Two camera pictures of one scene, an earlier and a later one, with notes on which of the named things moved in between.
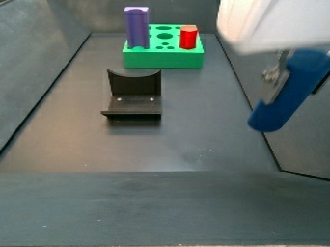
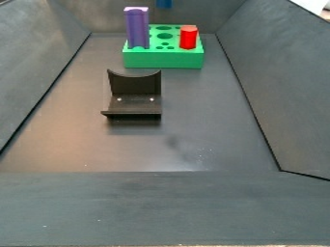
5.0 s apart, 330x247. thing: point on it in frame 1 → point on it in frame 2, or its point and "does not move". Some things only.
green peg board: [165, 53] does not move
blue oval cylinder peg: [309, 67] → [165, 4]
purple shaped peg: [137, 26] does not move
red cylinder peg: [189, 37] does not move
